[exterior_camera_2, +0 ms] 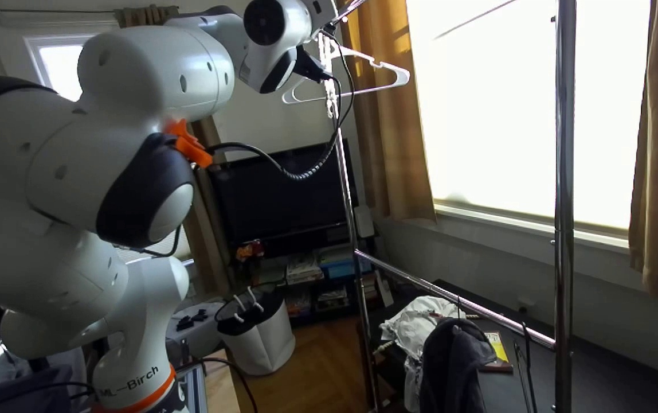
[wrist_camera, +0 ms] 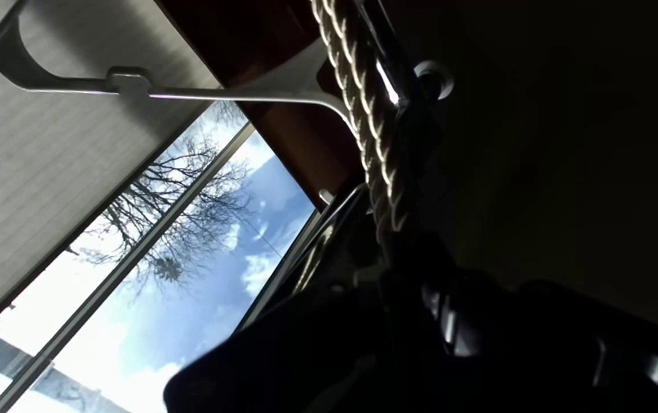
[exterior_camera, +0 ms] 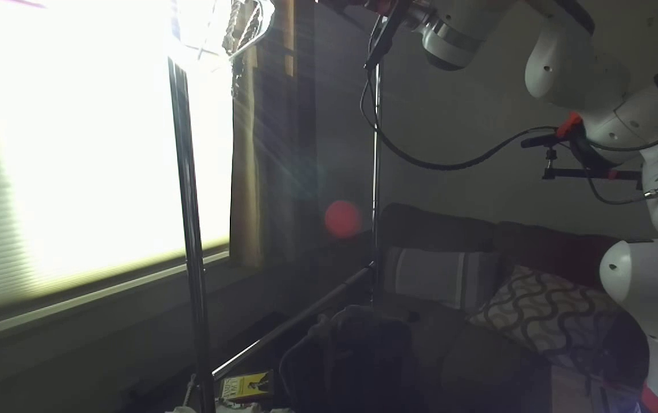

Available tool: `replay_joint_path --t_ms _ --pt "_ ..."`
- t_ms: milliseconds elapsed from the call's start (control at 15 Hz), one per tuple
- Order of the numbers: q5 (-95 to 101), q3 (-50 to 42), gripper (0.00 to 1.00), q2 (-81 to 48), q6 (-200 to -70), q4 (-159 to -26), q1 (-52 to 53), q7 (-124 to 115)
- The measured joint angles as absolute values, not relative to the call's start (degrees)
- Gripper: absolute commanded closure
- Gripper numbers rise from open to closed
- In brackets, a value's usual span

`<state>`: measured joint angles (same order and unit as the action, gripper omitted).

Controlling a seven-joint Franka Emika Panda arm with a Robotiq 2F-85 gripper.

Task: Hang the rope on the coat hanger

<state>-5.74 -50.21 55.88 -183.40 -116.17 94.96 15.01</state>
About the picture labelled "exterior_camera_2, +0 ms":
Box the dark television stand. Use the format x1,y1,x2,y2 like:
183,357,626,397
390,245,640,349
226,236,382,329

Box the pale grey storage box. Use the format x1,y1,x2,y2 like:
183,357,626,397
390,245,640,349
164,302,226,369

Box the white plastic coat hanger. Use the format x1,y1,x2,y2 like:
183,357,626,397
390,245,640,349
280,30,415,109

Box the black floor cable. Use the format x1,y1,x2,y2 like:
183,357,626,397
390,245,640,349
197,354,261,413

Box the metal garment rack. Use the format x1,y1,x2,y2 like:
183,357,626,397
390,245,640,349
326,0,579,413

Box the orange cable clip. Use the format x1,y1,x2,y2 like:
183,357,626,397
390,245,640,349
164,117,214,170

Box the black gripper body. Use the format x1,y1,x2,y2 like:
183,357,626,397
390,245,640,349
292,46,336,85

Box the black flat television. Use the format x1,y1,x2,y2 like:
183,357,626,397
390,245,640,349
209,140,354,260

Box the small toy figurine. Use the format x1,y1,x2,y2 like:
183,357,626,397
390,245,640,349
234,236,265,266

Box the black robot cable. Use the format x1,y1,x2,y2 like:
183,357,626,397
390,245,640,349
201,91,358,185

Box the small white framed window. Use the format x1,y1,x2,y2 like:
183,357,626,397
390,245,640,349
0,7,123,105

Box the dark hanging garment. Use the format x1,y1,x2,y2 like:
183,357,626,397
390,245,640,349
417,319,498,413

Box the large white framed window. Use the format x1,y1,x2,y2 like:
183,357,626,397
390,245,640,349
406,0,651,251

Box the yellow box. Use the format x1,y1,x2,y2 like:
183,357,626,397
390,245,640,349
486,331,515,374

